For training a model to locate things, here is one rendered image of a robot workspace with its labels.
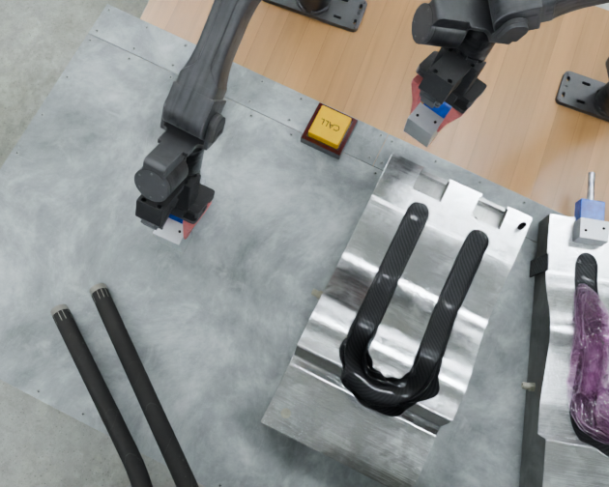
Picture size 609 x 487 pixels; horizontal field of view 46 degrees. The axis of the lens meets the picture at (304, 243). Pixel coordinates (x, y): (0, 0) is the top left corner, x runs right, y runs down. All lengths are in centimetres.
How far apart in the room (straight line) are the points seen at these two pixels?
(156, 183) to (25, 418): 121
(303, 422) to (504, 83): 74
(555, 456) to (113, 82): 100
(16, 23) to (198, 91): 153
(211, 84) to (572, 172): 71
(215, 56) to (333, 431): 60
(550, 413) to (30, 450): 141
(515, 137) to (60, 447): 142
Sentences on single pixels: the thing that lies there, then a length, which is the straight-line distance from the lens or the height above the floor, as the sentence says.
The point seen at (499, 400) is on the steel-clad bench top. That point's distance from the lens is 129.
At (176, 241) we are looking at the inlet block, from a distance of 124.
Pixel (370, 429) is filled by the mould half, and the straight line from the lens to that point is 118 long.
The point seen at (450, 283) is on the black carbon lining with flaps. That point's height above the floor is 88.
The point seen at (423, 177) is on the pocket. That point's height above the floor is 86.
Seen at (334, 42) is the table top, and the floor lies 80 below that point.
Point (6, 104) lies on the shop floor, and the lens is 241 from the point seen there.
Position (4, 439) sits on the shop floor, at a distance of 217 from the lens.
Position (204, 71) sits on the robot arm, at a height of 112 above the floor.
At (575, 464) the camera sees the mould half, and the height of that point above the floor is 91.
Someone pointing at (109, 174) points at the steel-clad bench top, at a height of 80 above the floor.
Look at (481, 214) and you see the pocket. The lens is 128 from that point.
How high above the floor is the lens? 204
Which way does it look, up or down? 75 degrees down
